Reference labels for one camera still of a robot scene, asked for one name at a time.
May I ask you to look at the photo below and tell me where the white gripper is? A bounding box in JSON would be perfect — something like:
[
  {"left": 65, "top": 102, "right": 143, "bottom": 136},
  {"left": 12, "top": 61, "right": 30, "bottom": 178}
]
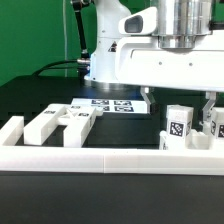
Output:
[{"left": 115, "top": 6, "right": 224, "bottom": 125}]

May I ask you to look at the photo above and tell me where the white chair back piece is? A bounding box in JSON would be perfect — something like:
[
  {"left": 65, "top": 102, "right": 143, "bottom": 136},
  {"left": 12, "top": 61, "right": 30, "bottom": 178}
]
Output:
[{"left": 24, "top": 104, "right": 103, "bottom": 148}]

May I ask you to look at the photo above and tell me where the white chair seat piece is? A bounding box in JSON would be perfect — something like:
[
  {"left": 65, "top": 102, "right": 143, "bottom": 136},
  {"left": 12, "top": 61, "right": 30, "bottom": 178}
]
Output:
[{"left": 159, "top": 129, "right": 224, "bottom": 151}]

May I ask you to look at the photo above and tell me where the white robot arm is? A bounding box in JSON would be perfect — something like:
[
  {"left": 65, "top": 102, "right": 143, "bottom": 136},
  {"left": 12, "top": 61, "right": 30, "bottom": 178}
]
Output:
[{"left": 85, "top": 0, "right": 224, "bottom": 122}]

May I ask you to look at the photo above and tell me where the white marker sheet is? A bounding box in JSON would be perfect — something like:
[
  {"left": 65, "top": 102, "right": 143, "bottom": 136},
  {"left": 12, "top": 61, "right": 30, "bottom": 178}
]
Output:
[{"left": 71, "top": 98, "right": 149, "bottom": 114}]

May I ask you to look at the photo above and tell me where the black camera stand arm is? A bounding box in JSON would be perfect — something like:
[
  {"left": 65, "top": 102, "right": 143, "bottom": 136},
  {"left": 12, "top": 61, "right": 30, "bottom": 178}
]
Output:
[{"left": 69, "top": 0, "right": 92, "bottom": 79}]

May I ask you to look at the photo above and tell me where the white U-shaped fence frame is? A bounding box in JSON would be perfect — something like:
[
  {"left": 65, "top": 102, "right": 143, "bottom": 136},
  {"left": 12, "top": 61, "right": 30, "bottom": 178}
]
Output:
[{"left": 0, "top": 116, "right": 224, "bottom": 175}]

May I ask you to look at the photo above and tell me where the black cable bundle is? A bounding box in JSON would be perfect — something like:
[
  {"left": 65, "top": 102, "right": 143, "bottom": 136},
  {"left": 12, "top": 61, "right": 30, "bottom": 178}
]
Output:
[{"left": 31, "top": 59, "right": 91, "bottom": 77}]

